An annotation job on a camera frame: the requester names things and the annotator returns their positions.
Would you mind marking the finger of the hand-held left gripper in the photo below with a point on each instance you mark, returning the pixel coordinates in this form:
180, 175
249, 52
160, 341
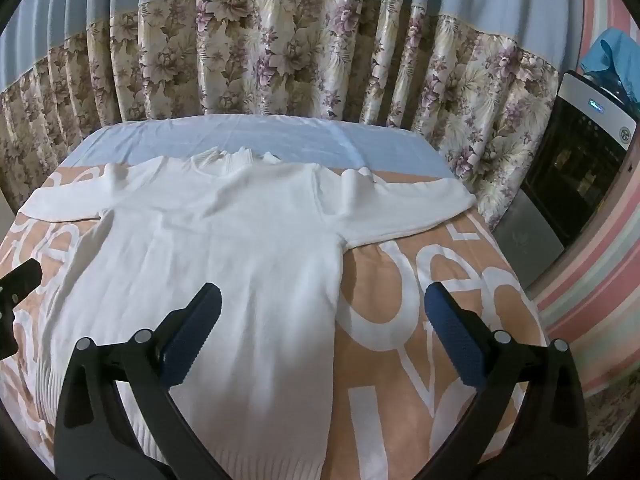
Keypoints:
15, 285

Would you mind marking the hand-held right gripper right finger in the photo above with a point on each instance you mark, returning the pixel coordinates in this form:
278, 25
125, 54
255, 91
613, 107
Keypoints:
452, 332

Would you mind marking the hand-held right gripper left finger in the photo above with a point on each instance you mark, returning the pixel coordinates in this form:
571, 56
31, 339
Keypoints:
192, 332

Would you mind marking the white knit sweater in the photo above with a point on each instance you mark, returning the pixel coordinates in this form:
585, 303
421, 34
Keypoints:
225, 240

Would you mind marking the orange white lettered blanket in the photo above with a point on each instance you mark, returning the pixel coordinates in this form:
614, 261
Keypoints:
400, 360

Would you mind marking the light blue bed sheet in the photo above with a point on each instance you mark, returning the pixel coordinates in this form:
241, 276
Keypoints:
280, 137

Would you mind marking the floral blue curtain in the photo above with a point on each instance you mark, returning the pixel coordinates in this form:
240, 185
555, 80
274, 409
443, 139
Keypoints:
300, 50

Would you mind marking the blue cloth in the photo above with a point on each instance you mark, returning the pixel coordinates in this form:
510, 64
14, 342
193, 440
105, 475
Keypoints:
612, 55

